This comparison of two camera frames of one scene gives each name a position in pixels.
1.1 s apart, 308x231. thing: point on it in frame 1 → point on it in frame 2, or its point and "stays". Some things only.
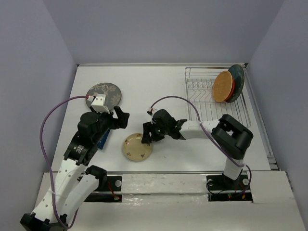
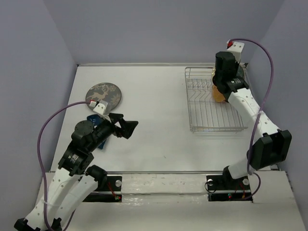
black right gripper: x=148 y=127 → x=236 y=67
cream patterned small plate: x=134 y=149 → x=213 y=72
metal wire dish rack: x=202 y=106 stays
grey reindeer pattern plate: x=113 y=94 stays
